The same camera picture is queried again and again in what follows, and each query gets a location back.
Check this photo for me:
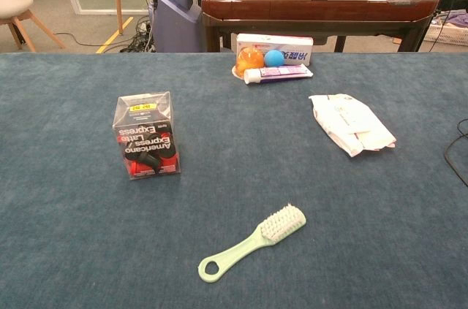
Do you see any white plastic basket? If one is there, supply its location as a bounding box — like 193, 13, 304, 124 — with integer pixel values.
423, 18, 468, 47

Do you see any white toothpaste carton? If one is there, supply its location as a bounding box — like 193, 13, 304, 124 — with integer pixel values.
235, 33, 314, 66

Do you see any dark wooden mahjong table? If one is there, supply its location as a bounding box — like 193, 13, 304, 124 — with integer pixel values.
200, 0, 439, 53

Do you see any black cable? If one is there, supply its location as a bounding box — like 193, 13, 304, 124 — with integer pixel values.
443, 118, 468, 188

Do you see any floor cable bundle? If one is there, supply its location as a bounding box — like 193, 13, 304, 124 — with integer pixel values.
120, 16, 156, 53

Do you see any white wet wipes pack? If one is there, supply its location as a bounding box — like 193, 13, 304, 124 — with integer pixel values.
309, 93, 398, 158

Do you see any blue table cloth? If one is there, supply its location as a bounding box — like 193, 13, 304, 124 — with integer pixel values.
0, 52, 468, 309

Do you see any clear coffee capsule box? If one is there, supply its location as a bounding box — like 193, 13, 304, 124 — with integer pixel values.
111, 91, 182, 181

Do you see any purple robot base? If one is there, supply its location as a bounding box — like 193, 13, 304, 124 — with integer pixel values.
149, 0, 204, 53

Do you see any orange jelly cup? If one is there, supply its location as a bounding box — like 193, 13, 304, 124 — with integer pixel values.
232, 47, 265, 78

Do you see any blue ball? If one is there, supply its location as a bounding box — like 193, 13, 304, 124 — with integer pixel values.
263, 49, 285, 68

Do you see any pale green scrubbing brush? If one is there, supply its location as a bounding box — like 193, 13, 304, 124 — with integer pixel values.
197, 203, 307, 283

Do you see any purple cloth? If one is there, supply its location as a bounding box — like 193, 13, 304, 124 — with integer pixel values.
444, 9, 468, 28

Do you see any white purple toothpaste tube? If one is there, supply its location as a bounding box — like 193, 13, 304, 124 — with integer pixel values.
244, 64, 314, 85

